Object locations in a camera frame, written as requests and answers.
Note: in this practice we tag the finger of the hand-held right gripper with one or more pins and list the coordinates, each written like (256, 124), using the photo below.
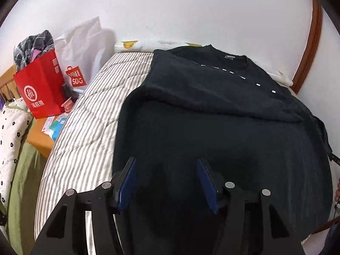
(335, 159)

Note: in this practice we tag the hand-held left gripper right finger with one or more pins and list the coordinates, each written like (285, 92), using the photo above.
(207, 188)

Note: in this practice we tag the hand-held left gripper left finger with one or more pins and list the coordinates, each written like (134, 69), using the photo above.
(127, 188)

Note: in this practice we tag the black sweatshirt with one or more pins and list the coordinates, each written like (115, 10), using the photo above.
(212, 111)

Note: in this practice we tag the grey plaid clothes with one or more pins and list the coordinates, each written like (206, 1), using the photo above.
(39, 41)

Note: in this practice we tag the striped bed cover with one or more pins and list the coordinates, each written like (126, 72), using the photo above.
(87, 127)

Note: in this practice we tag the person's jeans leg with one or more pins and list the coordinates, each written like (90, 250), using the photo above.
(333, 240)

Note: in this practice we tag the teal box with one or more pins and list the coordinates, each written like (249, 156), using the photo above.
(59, 128)

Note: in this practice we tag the green sheet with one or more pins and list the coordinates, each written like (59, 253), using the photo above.
(26, 191)

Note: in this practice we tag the wooden nightstand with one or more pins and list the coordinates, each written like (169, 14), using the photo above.
(39, 138)

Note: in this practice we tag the white and pink card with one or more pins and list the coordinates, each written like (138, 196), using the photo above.
(48, 124)

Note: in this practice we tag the small bottle with pink cap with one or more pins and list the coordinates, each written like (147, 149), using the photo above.
(67, 106)

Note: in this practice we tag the small black item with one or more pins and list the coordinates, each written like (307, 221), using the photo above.
(69, 92)

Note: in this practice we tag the white dotted quilt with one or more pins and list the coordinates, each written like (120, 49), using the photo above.
(13, 138)

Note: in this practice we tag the red paper bag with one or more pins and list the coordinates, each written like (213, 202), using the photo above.
(39, 85)

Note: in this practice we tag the white plastic shopping bag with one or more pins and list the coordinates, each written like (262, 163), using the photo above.
(79, 47)

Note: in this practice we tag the wooden bed frame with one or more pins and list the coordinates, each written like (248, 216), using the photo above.
(322, 225)

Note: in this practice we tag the brown wooden door frame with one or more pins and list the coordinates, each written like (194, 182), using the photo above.
(313, 45)

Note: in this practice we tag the wooden slatted frame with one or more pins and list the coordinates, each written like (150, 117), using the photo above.
(8, 82)

